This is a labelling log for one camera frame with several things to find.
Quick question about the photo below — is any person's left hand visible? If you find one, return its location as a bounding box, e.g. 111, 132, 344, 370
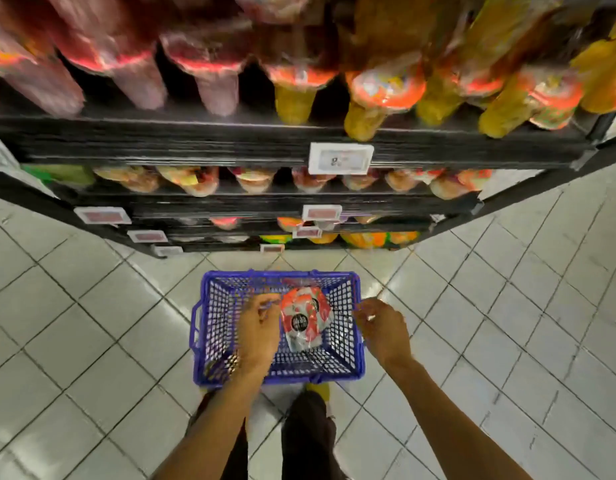
236, 293, 283, 378

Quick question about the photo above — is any person's right hand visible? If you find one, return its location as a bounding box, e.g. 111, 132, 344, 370
352, 297, 414, 371

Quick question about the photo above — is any blue plastic shopping basket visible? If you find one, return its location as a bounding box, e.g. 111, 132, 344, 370
189, 268, 366, 388

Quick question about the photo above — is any red strawberry jelly bag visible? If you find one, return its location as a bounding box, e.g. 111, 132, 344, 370
279, 287, 334, 353

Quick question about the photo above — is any black low shelf rack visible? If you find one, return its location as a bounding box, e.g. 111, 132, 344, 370
0, 0, 616, 258

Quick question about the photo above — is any person's right forearm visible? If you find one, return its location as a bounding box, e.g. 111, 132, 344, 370
392, 358, 534, 480

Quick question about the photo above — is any person's left forearm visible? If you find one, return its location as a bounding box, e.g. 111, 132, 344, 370
150, 364, 267, 480

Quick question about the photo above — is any person's right leg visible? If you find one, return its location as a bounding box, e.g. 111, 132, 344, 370
280, 391, 348, 480

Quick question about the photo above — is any person's leg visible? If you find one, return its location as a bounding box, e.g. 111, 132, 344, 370
187, 389, 250, 480
280, 391, 348, 480

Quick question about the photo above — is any person's left leg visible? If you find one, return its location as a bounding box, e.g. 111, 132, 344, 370
187, 389, 250, 480

